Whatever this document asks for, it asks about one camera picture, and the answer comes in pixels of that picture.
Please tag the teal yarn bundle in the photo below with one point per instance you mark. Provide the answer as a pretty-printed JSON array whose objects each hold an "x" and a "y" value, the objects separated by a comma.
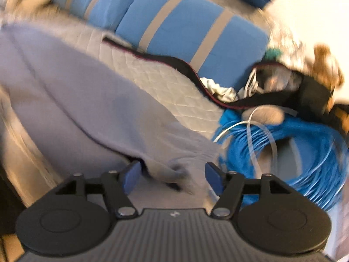
[{"x": 272, "y": 54}]

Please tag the crumpled white cloth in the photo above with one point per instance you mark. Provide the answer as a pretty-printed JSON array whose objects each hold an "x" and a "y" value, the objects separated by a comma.
[{"x": 220, "y": 90}]

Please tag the lavender grey sweatpants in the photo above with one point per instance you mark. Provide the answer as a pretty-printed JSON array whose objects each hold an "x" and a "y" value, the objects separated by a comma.
[{"x": 81, "y": 101}]

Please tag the beige plush item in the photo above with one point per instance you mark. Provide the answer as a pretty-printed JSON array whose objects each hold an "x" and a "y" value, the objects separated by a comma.
[{"x": 267, "y": 114}]

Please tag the quilted pale bedspread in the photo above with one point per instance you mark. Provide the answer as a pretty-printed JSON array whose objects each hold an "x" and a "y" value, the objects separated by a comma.
[{"x": 169, "y": 87}]

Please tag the black bag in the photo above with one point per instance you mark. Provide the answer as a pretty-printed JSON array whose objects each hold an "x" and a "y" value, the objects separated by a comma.
[{"x": 313, "y": 92}]

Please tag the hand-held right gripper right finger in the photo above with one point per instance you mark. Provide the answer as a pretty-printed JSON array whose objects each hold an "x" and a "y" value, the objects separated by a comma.
[{"x": 214, "y": 177}]

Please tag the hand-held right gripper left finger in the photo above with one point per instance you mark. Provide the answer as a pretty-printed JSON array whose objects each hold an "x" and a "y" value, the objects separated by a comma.
[{"x": 132, "y": 177}]

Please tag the brown teddy bear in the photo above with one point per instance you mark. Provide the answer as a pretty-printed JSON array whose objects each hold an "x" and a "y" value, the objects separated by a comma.
[{"x": 324, "y": 57}]

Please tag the blue pillow with beige stripes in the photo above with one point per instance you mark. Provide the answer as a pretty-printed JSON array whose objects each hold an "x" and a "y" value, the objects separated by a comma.
[
  {"x": 106, "y": 8},
  {"x": 177, "y": 32}
]

